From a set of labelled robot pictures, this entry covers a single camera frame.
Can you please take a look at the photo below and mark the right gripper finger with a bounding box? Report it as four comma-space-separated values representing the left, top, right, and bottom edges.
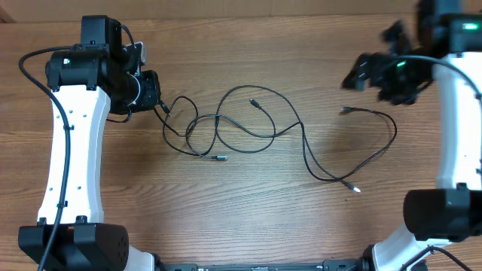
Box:
340, 53, 371, 91
382, 20, 412, 55

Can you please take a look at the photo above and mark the black thin micro-USB cable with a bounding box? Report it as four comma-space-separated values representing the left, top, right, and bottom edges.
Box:
154, 96, 200, 157

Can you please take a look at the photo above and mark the black cable with USB-A plug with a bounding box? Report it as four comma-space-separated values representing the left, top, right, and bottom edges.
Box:
185, 114, 278, 162

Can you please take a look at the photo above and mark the black long USB cable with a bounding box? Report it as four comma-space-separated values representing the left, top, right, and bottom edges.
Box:
215, 84, 398, 193

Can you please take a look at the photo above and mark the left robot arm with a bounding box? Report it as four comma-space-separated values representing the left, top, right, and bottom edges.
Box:
18, 15, 163, 270

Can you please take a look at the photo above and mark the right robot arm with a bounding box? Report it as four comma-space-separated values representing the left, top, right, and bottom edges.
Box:
322, 1, 481, 270

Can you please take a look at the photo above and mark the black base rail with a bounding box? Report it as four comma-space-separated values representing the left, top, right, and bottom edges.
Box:
154, 259, 372, 271

